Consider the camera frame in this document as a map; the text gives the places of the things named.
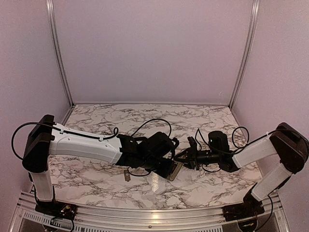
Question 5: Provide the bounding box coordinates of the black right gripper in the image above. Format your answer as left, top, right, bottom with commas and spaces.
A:
173, 145, 221, 170

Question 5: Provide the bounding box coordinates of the white remote control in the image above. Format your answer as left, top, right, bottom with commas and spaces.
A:
166, 162, 183, 181

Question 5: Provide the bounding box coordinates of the grey battery cover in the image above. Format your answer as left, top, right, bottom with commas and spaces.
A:
124, 170, 131, 182

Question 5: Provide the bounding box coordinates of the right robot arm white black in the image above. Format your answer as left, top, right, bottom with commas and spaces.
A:
174, 122, 309, 217

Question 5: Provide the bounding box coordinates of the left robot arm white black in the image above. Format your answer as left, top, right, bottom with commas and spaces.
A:
22, 115, 179, 215

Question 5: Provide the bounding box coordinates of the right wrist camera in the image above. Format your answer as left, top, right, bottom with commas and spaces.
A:
187, 136, 197, 151

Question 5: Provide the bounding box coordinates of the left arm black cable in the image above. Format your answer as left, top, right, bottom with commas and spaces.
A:
11, 118, 172, 177

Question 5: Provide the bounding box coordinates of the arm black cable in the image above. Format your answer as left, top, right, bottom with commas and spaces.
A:
11, 118, 172, 177
194, 125, 309, 219

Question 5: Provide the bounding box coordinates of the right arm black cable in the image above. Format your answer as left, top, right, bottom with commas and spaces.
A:
194, 125, 309, 219

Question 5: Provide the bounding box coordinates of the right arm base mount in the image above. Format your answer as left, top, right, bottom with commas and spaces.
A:
222, 203, 265, 221

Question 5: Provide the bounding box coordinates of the front aluminium rail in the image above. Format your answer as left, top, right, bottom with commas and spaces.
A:
9, 192, 290, 232

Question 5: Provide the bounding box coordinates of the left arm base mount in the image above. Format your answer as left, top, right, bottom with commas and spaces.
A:
35, 201, 77, 220

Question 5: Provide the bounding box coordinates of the left aluminium frame post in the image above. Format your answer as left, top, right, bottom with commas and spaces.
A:
46, 0, 74, 108

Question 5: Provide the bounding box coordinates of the aluminium frame post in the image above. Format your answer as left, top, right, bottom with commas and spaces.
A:
228, 0, 260, 111
46, 0, 74, 108

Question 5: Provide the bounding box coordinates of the right aluminium frame post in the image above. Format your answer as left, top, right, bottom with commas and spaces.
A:
228, 0, 260, 111

